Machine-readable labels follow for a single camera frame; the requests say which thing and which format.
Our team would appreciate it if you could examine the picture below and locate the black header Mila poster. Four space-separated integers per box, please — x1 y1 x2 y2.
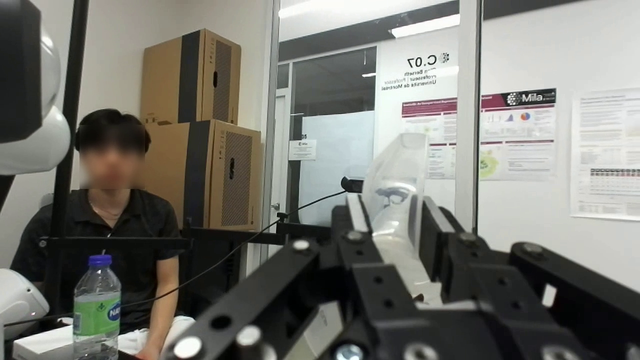
478 85 561 183

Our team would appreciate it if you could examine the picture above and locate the small white door sign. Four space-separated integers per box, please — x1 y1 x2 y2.
289 137 321 162

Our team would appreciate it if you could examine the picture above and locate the thin black camera cable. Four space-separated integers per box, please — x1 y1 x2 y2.
127 188 348 311

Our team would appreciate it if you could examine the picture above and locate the person in black shirt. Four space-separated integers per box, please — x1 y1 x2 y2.
9 107 186 360

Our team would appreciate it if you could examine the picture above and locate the small tall cardboard box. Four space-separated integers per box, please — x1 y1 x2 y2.
139 27 244 126

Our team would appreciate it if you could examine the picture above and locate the large cardboard box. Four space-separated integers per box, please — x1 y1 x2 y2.
141 117 265 231

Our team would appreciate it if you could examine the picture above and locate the green-label water bottle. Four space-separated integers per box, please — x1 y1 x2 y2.
70 252 125 360

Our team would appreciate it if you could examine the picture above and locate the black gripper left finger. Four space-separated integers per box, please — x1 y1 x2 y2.
165 191 420 360

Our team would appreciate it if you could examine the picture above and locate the white table chart poster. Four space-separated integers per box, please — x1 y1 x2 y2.
568 88 640 224

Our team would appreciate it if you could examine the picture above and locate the room number sign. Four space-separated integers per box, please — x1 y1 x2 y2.
381 47 462 93

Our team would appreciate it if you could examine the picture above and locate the bare person forearm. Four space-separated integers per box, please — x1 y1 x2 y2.
141 256 183 360

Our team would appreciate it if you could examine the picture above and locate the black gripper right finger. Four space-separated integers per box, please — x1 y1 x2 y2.
409 193 640 360

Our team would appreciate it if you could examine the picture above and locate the clear plastic jug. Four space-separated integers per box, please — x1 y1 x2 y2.
362 129 430 301

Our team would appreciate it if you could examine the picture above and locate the maroon header poster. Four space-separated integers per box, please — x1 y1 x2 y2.
398 96 462 182

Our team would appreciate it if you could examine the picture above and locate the black tripod camera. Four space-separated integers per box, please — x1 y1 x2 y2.
341 173 367 196

